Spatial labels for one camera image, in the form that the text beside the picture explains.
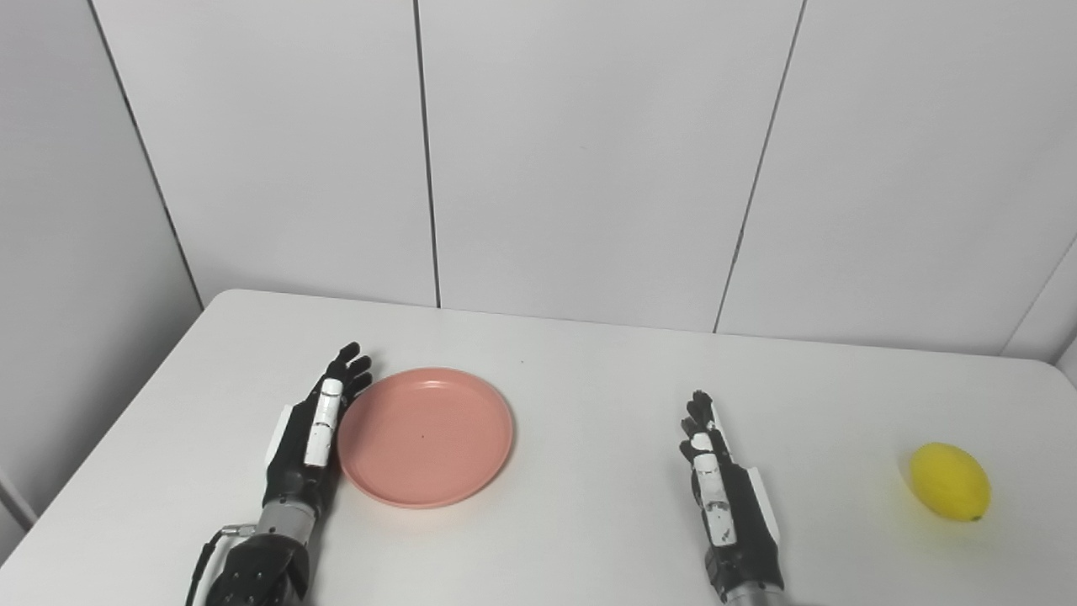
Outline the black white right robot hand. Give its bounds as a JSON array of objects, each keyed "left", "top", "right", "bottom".
[{"left": 679, "top": 391, "right": 785, "bottom": 603}]

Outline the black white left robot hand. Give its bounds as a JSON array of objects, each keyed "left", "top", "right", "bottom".
[{"left": 263, "top": 342, "right": 374, "bottom": 516}]

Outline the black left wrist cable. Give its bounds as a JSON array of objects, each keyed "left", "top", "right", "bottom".
[{"left": 185, "top": 524, "right": 256, "bottom": 606}]

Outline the pink round plate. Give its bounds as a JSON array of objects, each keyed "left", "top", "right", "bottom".
[{"left": 337, "top": 367, "right": 515, "bottom": 509}]

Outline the yellow lemon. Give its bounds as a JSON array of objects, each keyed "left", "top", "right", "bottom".
[{"left": 910, "top": 443, "right": 992, "bottom": 523}]

